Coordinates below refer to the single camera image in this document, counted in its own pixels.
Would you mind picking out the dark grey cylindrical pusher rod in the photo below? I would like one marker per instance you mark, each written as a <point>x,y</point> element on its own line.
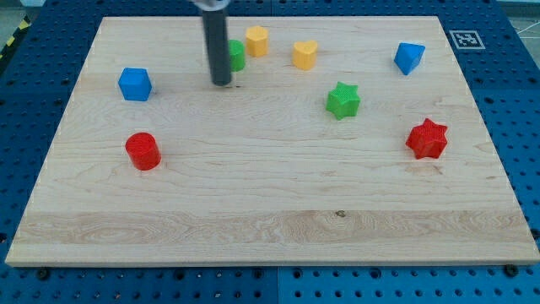
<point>217,46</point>

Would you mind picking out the silver metal rod mount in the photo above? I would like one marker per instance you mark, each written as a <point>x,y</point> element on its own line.
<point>211,5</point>

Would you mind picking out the green cylinder block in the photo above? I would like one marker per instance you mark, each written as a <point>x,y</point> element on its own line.
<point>237,55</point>

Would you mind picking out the yellow hexagon block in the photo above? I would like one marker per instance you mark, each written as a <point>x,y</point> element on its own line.
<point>257,41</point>

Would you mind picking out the yellow heart block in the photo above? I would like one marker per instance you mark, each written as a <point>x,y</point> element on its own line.
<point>304,54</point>

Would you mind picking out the blue cube block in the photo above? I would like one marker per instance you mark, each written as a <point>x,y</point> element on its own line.
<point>135,84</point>

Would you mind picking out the red cylinder block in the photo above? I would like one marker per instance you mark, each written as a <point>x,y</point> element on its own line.
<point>143,151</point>

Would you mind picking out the green star block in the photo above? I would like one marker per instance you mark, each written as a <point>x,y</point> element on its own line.
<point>343,101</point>

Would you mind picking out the light wooden board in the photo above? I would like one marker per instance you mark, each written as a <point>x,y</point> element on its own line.
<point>259,172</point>

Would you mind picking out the blue triangle block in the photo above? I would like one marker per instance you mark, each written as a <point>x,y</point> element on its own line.
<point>408,56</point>

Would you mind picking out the red star block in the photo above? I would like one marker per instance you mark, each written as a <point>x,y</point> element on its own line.
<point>427,140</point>

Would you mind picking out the white fiducial marker tag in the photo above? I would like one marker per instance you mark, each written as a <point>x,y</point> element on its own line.
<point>466,40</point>

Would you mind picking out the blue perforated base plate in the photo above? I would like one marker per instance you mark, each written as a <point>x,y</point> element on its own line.
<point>37,82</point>

